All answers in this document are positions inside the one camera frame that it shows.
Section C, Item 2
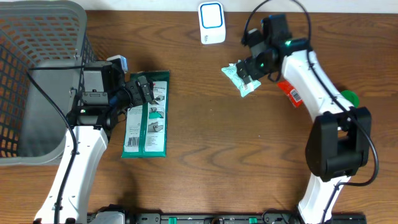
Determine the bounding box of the light green wipes pouch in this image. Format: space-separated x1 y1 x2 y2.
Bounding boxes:
221 63 261 98

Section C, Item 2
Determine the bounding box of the green 3M package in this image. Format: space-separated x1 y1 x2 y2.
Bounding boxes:
121 70 170 159

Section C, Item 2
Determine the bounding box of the red snack packet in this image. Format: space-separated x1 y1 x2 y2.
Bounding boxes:
277 80 303 108

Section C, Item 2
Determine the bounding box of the green lid jar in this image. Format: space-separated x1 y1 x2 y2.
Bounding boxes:
341 90 360 108

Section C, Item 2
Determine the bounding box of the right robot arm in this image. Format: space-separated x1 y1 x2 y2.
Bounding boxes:
236 14 375 223

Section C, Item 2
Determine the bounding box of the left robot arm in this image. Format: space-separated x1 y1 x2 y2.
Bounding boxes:
34 55 154 223

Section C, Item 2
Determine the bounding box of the white barcode scanner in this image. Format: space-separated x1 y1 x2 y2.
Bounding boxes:
198 1 226 45

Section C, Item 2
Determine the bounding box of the grey plastic mesh basket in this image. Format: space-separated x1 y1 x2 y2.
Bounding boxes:
1 1 96 166

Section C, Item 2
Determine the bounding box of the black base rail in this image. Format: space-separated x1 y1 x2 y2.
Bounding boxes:
86 204 368 224

